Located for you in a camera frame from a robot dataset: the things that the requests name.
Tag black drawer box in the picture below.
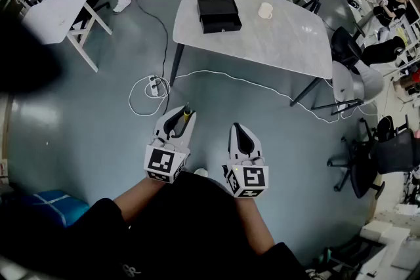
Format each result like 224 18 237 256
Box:
196 0 243 35

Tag blue strapped bundle package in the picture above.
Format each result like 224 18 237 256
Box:
30 189 91 229

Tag white power strip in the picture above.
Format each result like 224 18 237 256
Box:
147 75 159 97

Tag white table with wooden legs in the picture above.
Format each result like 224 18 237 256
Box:
22 0 114 73

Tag white cable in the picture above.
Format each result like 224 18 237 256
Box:
128 70 380 125

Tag white foam packaging block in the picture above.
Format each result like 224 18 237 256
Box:
358 209 420 280

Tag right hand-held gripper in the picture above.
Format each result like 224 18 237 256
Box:
222 123 270 199

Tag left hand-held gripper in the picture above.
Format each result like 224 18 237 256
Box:
143 105 197 185

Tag person's black clothing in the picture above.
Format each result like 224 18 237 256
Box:
0 170 311 280

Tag black cable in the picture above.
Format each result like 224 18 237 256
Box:
133 0 171 99

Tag person's right forearm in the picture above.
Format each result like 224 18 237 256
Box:
234 195 276 256

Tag white cup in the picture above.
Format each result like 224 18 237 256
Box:
257 2 274 20

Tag grey marble table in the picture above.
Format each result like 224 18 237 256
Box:
169 0 334 108

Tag person's left forearm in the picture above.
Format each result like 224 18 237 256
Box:
112 177 165 224

